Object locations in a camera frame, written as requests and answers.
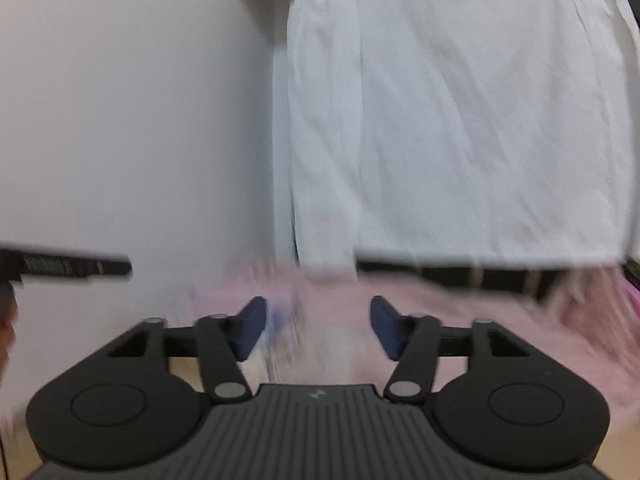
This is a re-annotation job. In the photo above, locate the pink blanket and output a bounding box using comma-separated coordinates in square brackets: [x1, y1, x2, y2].
[190, 266, 639, 431]

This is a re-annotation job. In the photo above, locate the white hanging sheet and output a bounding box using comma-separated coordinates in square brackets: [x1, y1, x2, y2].
[286, 0, 639, 268]

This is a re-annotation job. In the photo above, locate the person's left hand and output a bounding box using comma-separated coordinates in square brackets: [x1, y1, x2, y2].
[0, 283, 17, 376]

